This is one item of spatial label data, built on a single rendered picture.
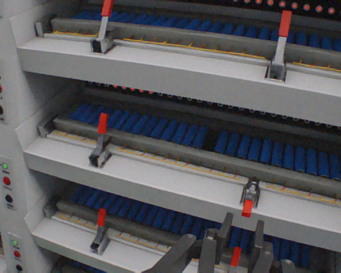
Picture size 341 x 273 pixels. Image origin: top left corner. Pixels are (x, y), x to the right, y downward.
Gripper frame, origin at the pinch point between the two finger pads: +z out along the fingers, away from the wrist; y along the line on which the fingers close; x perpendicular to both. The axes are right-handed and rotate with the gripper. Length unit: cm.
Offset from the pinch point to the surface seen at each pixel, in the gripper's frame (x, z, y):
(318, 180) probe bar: 3.6, 21.5, 10.0
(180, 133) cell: 5.6, 26.0, -15.0
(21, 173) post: -7.4, 16.9, -43.4
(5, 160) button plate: -5, 16, -47
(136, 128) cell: 5.1, 24.9, -23.4
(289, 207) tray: -0.9, 18.4, 6.2
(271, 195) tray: -0.2, 19.7, 3.2
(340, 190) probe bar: 2.8, 20.9, 13.7
